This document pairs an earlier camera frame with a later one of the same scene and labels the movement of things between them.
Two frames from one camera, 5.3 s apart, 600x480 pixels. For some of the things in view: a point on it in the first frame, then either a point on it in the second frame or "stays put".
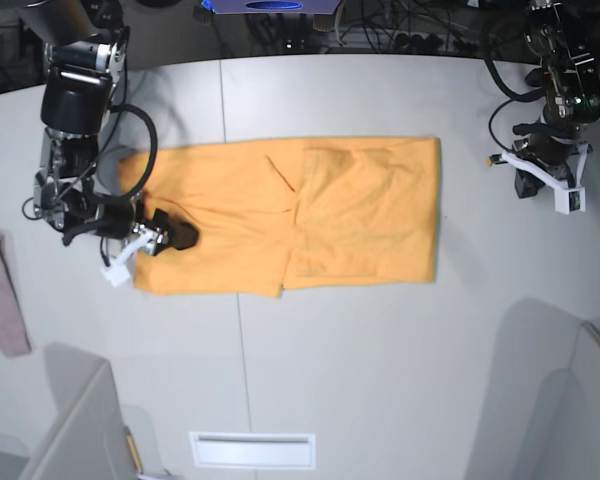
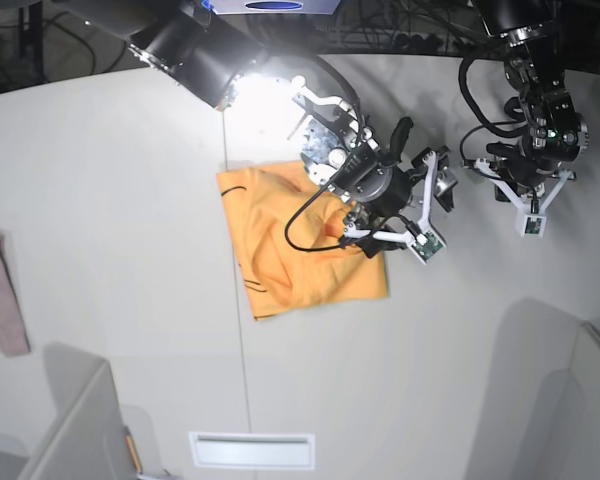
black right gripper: x=552 y=146 → x=526 y=170
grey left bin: x=87 y=438 stays put
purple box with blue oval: x=272 y=7 stays put
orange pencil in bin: x=133 y=449 stays put
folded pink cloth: x=3 y=324 stays put
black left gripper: x=109 y=217 → x=380 y=182
